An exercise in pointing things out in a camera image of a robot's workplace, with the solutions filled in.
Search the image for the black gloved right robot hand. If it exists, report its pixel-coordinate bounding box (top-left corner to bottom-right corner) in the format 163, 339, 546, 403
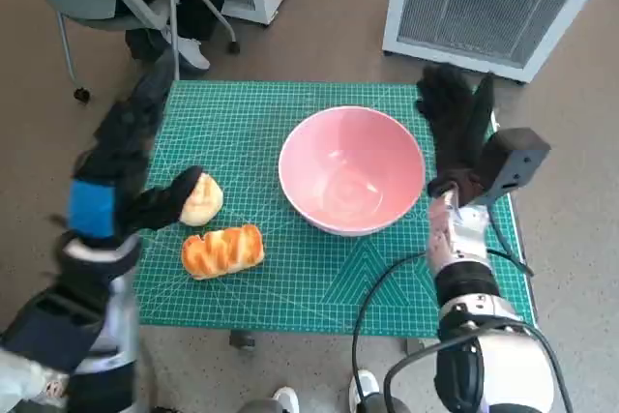
415, 64, 497, 206

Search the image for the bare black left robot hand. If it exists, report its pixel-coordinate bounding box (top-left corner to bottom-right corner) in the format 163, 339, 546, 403
65, 49, 205, 245

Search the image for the pale round bread bun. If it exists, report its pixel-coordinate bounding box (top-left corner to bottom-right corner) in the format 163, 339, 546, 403
179, 171, 225, 228

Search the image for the pink bowl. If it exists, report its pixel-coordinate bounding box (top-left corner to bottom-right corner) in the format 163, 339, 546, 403
278, 103, 427, 239

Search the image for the striped orange bread loaf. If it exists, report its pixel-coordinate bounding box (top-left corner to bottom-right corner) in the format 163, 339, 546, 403
181, 223, 266, 281

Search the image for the large white grille cabinet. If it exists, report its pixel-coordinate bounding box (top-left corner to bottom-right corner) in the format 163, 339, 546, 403
381, 0, 619, 84

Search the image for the green cutting mat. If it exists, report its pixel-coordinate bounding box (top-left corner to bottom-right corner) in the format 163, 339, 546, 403
137, 79, 538, 339

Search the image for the person's white shoe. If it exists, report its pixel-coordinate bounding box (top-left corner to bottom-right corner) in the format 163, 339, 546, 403
348, 369, 383, 407
273, 386, 301, 413

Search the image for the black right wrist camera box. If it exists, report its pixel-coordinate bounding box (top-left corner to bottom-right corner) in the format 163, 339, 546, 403
471, 127, 552, 206

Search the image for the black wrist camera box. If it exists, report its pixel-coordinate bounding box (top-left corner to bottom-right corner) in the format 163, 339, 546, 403
471, 127, 552, 206
0, 277, 110, 375

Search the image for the thin black camera cable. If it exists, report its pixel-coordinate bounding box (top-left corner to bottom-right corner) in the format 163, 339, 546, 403
487, 204, 536, 277

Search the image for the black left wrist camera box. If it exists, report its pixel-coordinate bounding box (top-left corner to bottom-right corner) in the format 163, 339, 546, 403
0, 277, 110, 375

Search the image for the long black robot cable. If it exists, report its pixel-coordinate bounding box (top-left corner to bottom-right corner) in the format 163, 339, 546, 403
351, 251, 434, 413

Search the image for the black looped right arm cable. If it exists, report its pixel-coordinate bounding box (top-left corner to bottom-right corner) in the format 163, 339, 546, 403
384, 325, 575, 413

